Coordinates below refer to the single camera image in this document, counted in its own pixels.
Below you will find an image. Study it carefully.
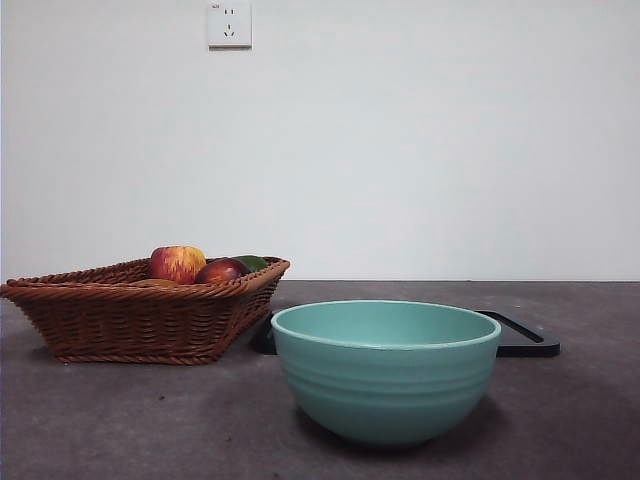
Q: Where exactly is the teal ribbed bowl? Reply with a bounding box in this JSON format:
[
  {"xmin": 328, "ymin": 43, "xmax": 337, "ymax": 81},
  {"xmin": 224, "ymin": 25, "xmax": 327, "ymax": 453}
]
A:
[{"xmin": 270, "ymin": 298, "xmax": 503, "ymax": 449}]

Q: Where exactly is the green fruit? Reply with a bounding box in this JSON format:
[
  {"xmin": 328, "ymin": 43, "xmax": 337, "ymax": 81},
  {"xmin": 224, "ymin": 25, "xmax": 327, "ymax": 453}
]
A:
[{"xmin": 233, "ymin": 254, "xmax": 270, "ymax": 274}]

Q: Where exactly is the dark red plum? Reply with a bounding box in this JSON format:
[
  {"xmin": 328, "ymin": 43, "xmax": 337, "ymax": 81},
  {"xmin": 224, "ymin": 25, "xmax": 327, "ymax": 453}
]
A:
[{"xmin": 194, "ymin": 256, "xmax": 251, "ymax": 285}]

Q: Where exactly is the red yellow apple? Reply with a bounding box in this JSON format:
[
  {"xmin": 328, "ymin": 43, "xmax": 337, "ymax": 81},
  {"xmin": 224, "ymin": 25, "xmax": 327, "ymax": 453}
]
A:
[{"xmin": 148, "ymin": 244, "xmax": 208, "ymax": 285}]

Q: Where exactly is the brown wicker basket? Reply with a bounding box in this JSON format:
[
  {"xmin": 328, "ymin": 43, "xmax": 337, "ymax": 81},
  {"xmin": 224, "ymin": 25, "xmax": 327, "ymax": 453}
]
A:
[{"xmin": 0, "ymin": 255, "xmax": 292, "ymax": 365}]

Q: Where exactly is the dark rectangular tray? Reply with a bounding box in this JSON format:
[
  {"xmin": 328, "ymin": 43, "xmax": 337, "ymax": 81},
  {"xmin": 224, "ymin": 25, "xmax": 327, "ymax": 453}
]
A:
[{"xmin": 260, "ymin": 308, "xmax": 561, "ymax": 358}]

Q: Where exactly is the white wall socket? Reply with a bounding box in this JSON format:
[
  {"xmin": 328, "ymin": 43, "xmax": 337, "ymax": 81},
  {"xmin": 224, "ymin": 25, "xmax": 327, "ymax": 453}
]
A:
[{"xmin": 207, "ymin": 0, "xmax": 253, "ymax": 50}]

